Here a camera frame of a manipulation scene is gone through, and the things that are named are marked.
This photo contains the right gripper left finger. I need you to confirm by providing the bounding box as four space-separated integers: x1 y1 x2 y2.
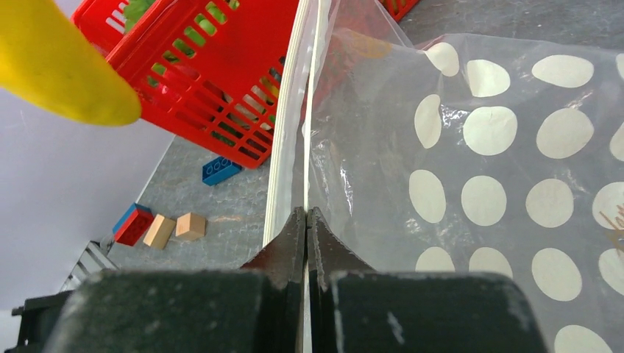
44 207 306 352

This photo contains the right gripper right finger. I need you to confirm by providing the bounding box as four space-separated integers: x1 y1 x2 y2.
307 208 547 352

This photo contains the clear polka dot zip bag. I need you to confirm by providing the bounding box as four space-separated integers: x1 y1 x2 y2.
263 1 623 352

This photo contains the yellow banana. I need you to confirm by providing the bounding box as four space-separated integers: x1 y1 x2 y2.
1 1 141 126

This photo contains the light wooden cube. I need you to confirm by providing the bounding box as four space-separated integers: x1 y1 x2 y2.
175 213 207 241

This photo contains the tan wooden block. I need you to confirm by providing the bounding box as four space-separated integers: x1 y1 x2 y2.
143 214 176 250

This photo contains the blue lego brick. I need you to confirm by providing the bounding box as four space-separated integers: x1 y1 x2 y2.
202 157 243 186

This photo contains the red lego brick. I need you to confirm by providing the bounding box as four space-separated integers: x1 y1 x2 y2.
113 203 155 246

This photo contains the red plastic shopping basket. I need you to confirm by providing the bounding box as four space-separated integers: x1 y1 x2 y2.
71 0 421 170

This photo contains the green leafy lettuce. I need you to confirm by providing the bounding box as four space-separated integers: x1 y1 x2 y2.
123 0 155 32

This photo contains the aluminium frame rail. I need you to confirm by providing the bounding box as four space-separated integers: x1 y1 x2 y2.
60 241 118 292

